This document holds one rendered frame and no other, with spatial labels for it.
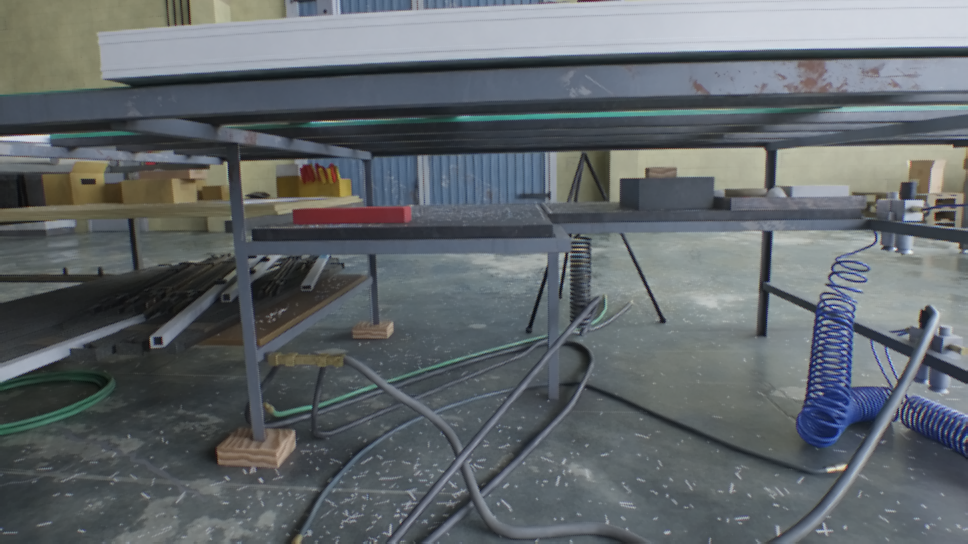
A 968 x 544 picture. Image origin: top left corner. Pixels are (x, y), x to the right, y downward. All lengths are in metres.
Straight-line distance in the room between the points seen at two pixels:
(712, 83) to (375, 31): 0.49
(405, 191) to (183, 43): 6.63
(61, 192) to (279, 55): 1.79
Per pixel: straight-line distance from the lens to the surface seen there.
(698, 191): 1.60
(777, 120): 1.47
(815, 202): 1.68
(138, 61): 0.92
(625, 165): 7.01
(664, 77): 0.75
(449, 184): 7.27
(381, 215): 1.23
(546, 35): 0.73
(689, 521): 1.18
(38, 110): 1.07
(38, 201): 2.78
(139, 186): 2.14
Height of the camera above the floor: 0.69
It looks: 7 degrees down
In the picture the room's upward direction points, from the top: 1 degrees counter-clockwise
